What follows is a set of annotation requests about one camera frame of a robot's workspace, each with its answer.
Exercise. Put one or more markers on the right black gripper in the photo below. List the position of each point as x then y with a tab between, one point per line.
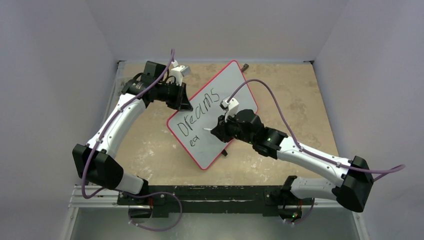
226	127

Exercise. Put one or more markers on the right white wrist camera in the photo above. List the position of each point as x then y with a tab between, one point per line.
230	107

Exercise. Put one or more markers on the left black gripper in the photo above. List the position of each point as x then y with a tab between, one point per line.
181	102

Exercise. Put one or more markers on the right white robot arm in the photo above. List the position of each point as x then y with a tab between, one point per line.
344	180

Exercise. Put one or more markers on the red framed whiteboard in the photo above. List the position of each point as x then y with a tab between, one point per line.
187	126

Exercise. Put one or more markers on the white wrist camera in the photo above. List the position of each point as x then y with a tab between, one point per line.
230	107
179	72

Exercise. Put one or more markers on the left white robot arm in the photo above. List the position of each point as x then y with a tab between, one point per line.
95	161

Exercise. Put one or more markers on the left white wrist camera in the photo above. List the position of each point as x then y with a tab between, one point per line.
179	72

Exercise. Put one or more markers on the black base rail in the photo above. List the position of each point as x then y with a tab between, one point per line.
226	208

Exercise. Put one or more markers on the aluminium frame rail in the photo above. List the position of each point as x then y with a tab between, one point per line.
92	197

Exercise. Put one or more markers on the dark grey pipe fitting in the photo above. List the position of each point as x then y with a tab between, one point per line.
245	66

